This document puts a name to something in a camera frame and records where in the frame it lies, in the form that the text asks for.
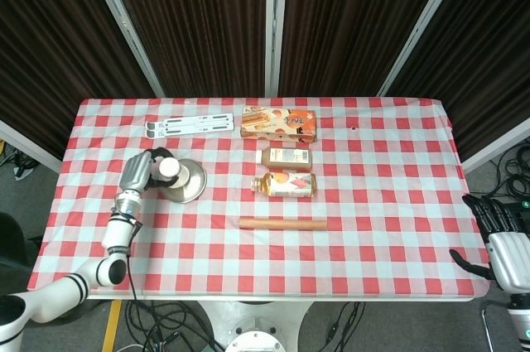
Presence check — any black floor cable bundle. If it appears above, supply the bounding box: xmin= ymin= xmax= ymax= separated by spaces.
xmin=123 ymin=300 xmax=227 ymax=352
xmin=492 ymin=147 xmax=530 ymax=204

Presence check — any brown wooden rod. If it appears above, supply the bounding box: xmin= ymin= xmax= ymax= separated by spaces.
xmin=238 ymin=216 xmax=328 ymax=230

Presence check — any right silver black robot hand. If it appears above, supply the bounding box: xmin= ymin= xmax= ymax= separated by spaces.
xmin=449 ymin=193 xmax=530 ymax=292

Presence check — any tea bottle peach label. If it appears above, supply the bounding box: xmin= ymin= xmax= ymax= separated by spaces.
xmin=252 ymin=171 xmax=318 ymax=199

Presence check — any white partition post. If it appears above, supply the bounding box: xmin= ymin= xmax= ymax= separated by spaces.
xmin=81 ymin=0 xmax=166 ymax=99
xmin=263 ymin=0 xmax=290 ymax=97
xmin=376 ymin=0 xmax=471 ymax=97

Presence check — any brown drink bottle white cap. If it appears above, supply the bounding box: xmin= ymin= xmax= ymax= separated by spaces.
xmin=255 ymin=147 xmax=313 ymax=172

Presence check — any white folding stand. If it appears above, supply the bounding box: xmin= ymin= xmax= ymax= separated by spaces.
xmin=144 ymin=113 xmax=236 ymax=138

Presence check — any round metal plate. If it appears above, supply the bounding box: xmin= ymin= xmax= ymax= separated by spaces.
xmin=159 ymin=157 xmax=208 ymax=205

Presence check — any black power strip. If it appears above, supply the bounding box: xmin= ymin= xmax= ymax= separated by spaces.
xmin=511 ymin=198 xmax=530 ymax=234

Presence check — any black cable with plug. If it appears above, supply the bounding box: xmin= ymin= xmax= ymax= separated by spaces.
xmin=325 ymin=301 xmax=366 ymax=345

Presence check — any orange biscuit box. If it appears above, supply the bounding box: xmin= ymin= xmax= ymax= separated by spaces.
xmin=240 ymin=105 xmax=319 ymax=144

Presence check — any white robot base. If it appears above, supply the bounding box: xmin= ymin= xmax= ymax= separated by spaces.
xmin=198 ymin=300 xmax=316 ymax=352

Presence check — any red white checkered tablecloth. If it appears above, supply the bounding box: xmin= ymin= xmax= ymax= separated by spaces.
xmin=26 ymin=97 xmax=492 ymax=300

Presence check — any yellow floor tape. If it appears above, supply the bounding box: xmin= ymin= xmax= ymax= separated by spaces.
xmin=101 ymin=300 xmax=123 ymax=352

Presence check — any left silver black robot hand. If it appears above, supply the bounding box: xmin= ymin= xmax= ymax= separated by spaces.
xmin=118 ymin=147 xmax=181 ymax=195

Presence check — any dark ribbed partition panel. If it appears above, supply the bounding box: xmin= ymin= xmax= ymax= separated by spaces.
xmin=277 ymin=0 xmax=451 ymax=97
xmin=388 ymin=0 xmax=530 ymax=161
xmin=102 ymin=0 xmax=271 ymax=97
xmin=0 ymin=0 xmax=155 ymax=159

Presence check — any white paper cup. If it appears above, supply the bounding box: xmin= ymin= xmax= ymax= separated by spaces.
xmin=159 ymin=157 xmax=191 ymax=190

